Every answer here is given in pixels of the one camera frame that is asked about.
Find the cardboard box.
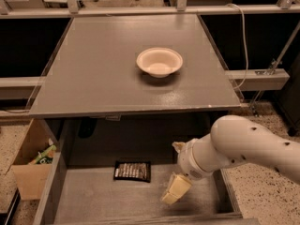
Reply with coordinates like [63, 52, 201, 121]
[10, 119, 56, 200]

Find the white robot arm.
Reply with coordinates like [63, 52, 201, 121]
[161, 115, 300, 204]

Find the white cable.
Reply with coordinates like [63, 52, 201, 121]
[226, 3, 249, 90]

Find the open grey top drawer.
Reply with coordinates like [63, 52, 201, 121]
[34, 143, 261, 225]

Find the metal bracket strut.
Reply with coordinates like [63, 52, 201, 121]
[249, 21, 300, 116]

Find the green snack package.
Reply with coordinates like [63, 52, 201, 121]
[29, 144, 56, 165]

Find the black rxbar chocolate bar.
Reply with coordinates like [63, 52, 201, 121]
[113, 161, 151, 183]

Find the white paper bowl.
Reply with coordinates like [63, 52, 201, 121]
[136, 47, 183, 78]

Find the metal railing frame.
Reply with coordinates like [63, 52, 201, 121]
[0, 0, 300, 18]

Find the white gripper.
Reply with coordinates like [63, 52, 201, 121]
[161, 139, 212, 204]

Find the grey cabinet with counter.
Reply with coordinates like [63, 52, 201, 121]
[30, 14, 240, 164]

